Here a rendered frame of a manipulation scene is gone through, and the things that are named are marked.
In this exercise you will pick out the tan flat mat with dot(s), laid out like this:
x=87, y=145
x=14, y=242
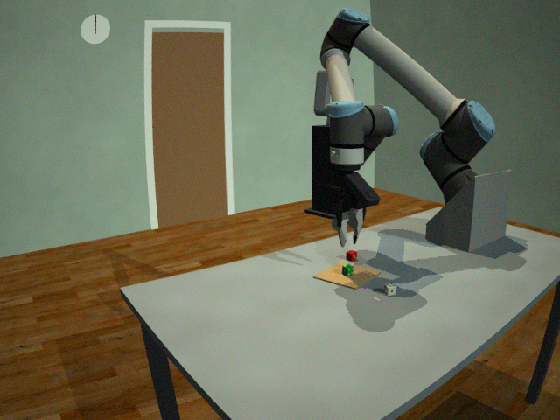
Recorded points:
x=334, y=275

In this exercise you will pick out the red die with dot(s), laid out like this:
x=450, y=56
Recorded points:
x=351, y=255

